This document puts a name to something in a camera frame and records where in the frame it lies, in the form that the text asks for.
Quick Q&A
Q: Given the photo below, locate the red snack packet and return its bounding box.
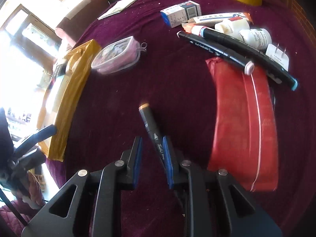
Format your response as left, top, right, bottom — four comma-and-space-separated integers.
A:
206, 57, 278, 192

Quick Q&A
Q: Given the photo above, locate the black marker orange cap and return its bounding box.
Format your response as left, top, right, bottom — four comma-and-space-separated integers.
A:
139, 103, 166, 169

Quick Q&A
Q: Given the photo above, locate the black marker pen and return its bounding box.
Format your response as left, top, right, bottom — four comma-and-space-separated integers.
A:
177, 31, 254, 75

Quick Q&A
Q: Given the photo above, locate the black marker teal cap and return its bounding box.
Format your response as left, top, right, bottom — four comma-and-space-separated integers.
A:
199, 26, 298, 91

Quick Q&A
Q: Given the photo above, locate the white charger plug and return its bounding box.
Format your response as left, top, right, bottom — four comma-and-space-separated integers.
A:
266, 44, 289, 71

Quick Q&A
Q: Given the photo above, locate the white pill bottle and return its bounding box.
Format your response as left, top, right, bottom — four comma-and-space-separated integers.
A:
239, 28, 272, 50

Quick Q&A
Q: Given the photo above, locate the long white ointment box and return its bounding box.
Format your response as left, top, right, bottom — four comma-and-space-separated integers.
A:
188, 12, 253, 26

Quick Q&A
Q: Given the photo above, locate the blue white small box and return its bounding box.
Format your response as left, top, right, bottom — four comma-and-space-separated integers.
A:
160, 0, 201, 28

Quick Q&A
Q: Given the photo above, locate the white dropper bottle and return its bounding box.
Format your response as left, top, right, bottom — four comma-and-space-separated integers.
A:
214, 18, 250, 41

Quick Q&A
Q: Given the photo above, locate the maroon tablecloth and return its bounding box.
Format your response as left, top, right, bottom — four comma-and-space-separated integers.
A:
48, 0, 315, 236

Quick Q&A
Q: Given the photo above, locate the yellow taped foam box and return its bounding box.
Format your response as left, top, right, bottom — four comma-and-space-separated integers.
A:
36, 40, 101, 162

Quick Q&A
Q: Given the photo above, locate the pink zipper pouch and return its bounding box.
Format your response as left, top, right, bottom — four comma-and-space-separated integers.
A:
91, 36, 148, 75

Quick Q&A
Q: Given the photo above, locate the maroon armchair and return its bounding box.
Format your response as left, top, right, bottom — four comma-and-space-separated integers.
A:
55, 0, 109, 47

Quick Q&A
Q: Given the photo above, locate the white paper booklet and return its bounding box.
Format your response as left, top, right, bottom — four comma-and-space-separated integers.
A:
98, 0, 137, 20

